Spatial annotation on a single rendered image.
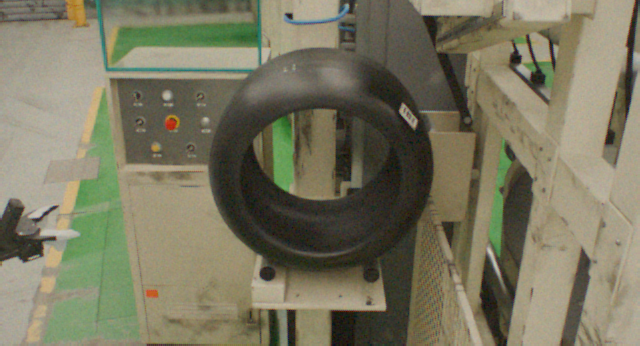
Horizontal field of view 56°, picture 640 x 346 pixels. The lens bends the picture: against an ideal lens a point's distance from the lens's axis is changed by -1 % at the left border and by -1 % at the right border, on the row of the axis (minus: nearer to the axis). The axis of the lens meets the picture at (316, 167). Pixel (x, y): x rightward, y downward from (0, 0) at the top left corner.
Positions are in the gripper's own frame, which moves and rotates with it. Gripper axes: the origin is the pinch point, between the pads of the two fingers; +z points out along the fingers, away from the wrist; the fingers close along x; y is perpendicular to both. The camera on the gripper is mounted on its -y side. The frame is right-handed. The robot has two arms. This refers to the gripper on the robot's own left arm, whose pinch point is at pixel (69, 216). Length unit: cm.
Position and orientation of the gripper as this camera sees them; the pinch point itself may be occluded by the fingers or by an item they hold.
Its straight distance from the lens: 170.9
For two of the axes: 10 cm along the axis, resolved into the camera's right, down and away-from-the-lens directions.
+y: -1.0, 8.6, 5.0
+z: 7.7, -2.6, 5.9
